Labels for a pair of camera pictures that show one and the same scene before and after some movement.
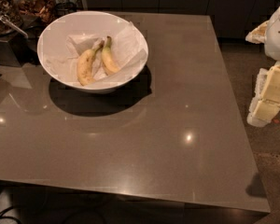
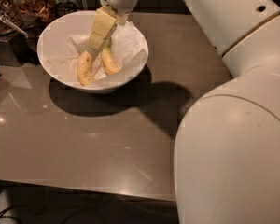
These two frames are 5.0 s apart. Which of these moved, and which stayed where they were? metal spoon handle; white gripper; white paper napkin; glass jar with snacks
Moved: white gripper
Stayed: glass jar with snacks; white paper napkin; metal spoon handle
